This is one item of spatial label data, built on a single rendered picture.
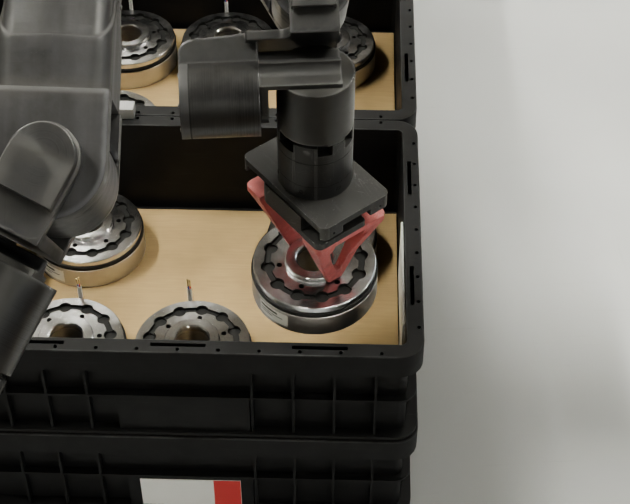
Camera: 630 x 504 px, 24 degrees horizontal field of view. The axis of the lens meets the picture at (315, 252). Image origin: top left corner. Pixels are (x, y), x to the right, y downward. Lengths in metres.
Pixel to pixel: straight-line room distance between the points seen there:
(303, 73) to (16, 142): 0.39
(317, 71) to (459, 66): 0.81
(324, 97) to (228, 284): 0.38
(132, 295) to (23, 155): 0.69
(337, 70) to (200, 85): 0.10
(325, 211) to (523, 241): 0.55
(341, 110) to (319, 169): 0.06
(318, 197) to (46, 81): 0.42
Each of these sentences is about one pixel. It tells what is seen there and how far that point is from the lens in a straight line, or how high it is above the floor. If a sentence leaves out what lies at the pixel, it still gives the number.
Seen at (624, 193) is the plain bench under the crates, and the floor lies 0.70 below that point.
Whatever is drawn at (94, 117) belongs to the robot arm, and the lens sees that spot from 0.70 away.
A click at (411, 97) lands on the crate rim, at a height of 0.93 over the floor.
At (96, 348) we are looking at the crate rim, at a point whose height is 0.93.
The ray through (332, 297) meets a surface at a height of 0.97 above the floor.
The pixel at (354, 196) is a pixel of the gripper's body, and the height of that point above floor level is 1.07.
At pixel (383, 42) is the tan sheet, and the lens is 1.65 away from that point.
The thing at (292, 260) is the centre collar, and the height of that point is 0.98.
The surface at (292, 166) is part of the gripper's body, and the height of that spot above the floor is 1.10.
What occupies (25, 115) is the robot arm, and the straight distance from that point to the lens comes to 0.70.
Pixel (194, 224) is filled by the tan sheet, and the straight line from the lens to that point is 1.43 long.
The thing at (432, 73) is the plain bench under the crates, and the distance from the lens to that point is 1.83.
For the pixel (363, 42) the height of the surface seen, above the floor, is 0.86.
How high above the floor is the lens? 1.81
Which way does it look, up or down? 45 degrees down
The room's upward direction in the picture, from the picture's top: straight up
